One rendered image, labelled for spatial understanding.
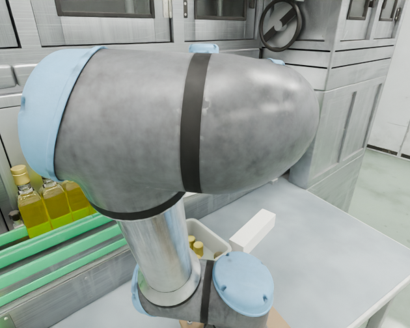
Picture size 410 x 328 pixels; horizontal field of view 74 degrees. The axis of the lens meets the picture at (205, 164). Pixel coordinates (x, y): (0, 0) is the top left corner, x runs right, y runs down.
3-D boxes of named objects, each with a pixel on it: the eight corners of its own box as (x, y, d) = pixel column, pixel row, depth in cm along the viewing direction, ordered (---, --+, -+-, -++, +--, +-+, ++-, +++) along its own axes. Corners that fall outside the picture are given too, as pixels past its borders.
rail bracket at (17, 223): (30, 235, 89) (18, 201, 83) (35, 247, 84) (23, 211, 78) (16, 241, 86) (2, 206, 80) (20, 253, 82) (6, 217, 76)
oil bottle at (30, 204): (54, 241, 86) (35, 182, 76) (58, 251, 82) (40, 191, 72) (34, 249, 83) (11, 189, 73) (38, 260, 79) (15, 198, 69)
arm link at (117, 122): (207, 331, 55) (195, 110, 15) (136, 320, 57) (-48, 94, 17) (214, 272, 63) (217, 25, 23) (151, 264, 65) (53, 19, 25)
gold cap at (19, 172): (32, 182, 72) (27, 167, 70) (17, 187, 69) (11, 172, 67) (28, 177, 74) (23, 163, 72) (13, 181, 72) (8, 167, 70)
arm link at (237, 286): (269, 349, 52) (281, 306, 45) (199, 338, 53) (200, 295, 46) (266, 291, 62) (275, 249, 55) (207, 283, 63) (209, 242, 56)
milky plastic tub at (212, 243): (192, 233, 107) (192, 215, 104) (233, 267, 92) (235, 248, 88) (154, 255, 97) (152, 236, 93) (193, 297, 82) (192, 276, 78)
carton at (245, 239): (274, 226, 112) (276, 214, 110) (242, 259, 96) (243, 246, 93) (261, 220, 116) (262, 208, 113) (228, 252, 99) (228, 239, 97)
